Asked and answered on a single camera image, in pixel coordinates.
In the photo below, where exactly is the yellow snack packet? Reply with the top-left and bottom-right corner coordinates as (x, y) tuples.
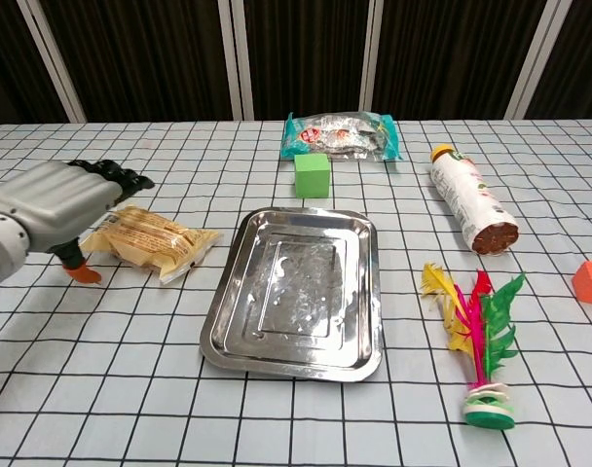
(80, 205), (223, 286)

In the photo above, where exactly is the dark folding screen with white frames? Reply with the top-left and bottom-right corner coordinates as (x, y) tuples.
(0, 0), (592, 131)

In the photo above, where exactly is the orange foam block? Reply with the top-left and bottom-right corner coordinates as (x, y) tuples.
(572, 260), (592, 307)

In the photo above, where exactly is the green foam cube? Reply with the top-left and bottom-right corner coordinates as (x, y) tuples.
(294, 153), (332, 199)

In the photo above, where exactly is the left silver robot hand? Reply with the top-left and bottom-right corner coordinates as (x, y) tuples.
(0, 159), (156, 285)

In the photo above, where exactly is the checkered tablecloth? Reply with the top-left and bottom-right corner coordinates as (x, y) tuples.
(0, 118), (592, 467)

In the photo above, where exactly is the rectangular metal tray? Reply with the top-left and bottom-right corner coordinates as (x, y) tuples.
(200, 206), (386, 384)

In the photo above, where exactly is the white bottle with yellow cap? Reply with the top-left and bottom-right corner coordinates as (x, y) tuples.
(430, 144), (520, 256)

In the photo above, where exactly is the colourful feather shuttlecock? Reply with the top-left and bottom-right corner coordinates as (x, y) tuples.
(421, 263), (527, 430)

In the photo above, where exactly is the teal snack packet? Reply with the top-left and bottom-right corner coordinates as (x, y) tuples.
(280, 112), (404, 162)

